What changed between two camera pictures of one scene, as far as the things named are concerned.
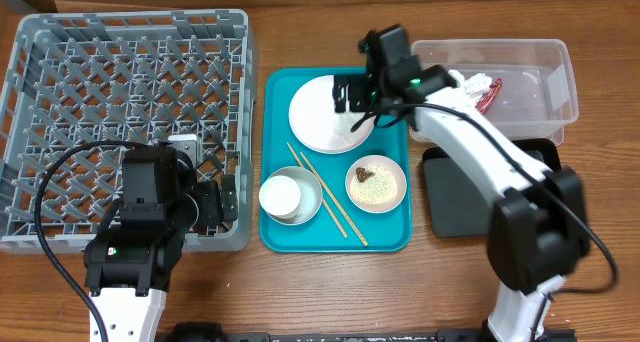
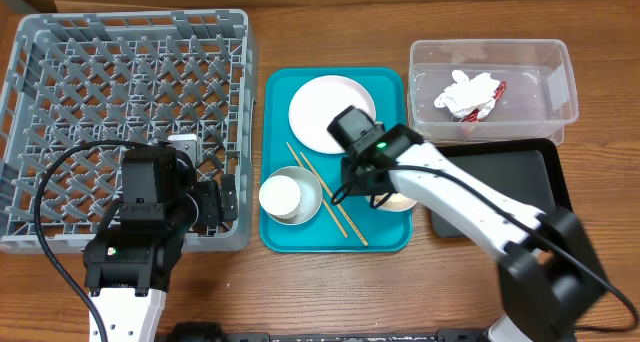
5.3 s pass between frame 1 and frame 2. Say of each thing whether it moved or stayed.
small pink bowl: moved
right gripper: moved
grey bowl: stayed
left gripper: stayed
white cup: stayed
